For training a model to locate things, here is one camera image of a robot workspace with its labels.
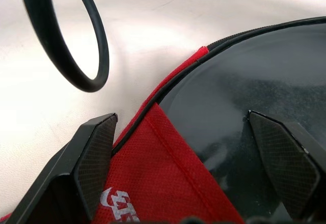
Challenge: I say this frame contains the black rubber ring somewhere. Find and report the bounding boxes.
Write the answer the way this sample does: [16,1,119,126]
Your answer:
[16,0,110,93]

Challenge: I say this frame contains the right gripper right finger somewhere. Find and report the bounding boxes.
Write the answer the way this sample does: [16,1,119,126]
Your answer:
[247,109,326,221]

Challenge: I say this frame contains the black red paddle case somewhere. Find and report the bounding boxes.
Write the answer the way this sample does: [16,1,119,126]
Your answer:
[0,16,326,224]

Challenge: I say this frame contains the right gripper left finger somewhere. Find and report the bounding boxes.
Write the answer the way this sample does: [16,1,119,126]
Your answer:
[5,113,119,224]

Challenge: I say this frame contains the black red table tennis paddle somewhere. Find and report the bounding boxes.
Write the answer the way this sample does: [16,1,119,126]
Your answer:
[162,20,326,219]

